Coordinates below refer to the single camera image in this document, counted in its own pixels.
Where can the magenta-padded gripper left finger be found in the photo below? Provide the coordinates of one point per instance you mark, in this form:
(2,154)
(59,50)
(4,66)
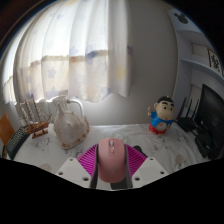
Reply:
(75,170)

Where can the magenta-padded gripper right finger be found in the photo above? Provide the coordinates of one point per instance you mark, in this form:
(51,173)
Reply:
(146,170)

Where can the pink computer mouse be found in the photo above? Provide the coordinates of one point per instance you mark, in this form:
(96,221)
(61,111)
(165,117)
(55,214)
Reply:
(112,161)

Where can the white printed tablecloth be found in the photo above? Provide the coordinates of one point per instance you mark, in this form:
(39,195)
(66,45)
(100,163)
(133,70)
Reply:
(133,135)

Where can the large white conch shell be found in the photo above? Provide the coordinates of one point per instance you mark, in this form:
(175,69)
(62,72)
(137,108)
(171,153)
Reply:
(70,128)

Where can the cartoon boy figurine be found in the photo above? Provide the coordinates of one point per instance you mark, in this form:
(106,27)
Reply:
(161,116)

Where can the wooden model sailing ship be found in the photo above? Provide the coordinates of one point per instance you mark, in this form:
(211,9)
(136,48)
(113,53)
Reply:
(36,126)

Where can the black router with antennas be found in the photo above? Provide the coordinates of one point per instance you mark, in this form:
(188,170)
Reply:
(187,121)

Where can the black computer keyboard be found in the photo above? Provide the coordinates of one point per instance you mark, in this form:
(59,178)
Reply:
(16,141)

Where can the brown wooden chair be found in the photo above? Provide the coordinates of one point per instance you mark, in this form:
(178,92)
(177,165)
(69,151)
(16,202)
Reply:
(6,130)

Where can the black computer monitor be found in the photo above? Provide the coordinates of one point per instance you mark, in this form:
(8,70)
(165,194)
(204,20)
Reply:
(211,116)

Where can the white star-print curtain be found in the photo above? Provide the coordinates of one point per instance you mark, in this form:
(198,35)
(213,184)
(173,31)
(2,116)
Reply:
(73,50)

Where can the white wall shelf unit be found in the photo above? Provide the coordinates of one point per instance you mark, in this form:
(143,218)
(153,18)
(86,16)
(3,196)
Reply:
(196,46)

